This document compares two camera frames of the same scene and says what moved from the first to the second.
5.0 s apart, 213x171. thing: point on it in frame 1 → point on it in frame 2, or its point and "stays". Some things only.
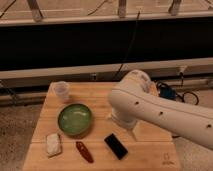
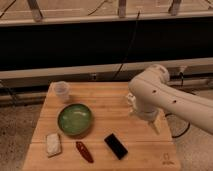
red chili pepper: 84,152 stays
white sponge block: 53,144 stays
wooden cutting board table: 76,130 stays
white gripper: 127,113 → 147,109
